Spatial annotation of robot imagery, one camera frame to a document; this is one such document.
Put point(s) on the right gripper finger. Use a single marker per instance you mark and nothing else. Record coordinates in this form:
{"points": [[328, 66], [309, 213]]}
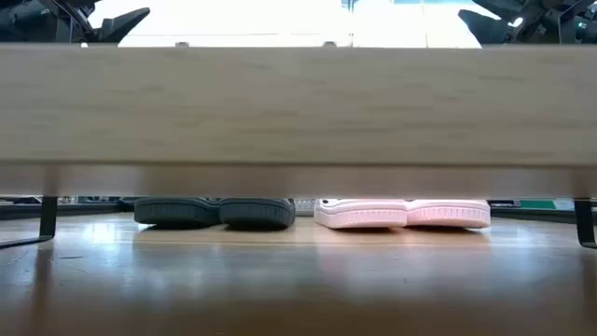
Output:
{"points": [[485, 28]]}

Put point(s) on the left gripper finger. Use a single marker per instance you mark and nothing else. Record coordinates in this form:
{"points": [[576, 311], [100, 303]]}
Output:
{"points": [[121, 25]]}

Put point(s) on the pink slide sandal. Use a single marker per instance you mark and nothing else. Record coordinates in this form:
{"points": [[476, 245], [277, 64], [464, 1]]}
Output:
{"points": [[448, 214], [359, 214]]}

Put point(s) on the black slide sandal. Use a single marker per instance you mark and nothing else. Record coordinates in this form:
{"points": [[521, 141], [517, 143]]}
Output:
{"points": [[256, 213], [177, 212]]}

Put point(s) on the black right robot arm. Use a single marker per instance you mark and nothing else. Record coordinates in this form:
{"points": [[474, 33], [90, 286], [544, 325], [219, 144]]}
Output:
{"points": [[587, 18]]}

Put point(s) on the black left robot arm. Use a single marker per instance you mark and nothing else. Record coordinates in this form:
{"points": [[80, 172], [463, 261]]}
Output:
{"points": [[18, 18]]}

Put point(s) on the wooden shelf with black legs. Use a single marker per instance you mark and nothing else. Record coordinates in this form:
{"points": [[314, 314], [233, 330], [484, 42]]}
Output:
{"points": [[298, 107]]}

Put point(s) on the green flat panel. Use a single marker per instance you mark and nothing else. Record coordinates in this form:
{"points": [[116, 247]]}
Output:
{"points": [[538, 204]]}

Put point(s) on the black metal table frame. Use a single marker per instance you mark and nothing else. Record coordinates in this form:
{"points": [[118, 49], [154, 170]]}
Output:
{"points": [[70, 211]]}

